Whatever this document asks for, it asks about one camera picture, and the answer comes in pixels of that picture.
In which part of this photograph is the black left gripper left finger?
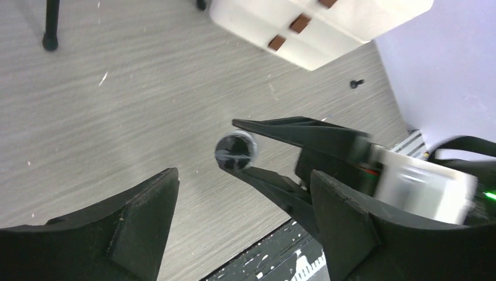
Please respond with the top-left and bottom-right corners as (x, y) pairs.
(1, 168), (180, 280)

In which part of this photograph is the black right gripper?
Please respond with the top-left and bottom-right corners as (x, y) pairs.
(223, 116), (379, 241)

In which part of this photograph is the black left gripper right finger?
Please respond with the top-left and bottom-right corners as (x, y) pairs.
(311, 171), (495, 280)

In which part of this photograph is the clear small cup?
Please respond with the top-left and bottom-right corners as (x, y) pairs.
(214, 129), (259, 170)

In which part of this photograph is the white drawer organizer box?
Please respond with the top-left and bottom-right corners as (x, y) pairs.
(209, 0), (433, 71)

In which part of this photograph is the black music stand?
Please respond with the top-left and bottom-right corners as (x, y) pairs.
(42, 0), (213, 52)

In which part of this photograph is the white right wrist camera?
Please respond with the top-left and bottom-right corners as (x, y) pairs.
(374, 146), (477, 224)

